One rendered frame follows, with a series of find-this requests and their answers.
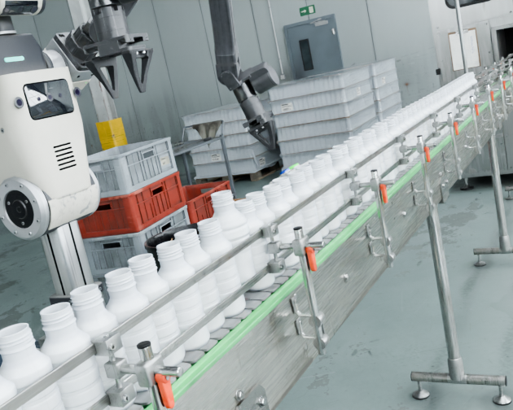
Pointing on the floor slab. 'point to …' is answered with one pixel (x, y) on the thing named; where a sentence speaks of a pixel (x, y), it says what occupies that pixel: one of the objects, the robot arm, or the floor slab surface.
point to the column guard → (111, 133)
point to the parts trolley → (199, 146)
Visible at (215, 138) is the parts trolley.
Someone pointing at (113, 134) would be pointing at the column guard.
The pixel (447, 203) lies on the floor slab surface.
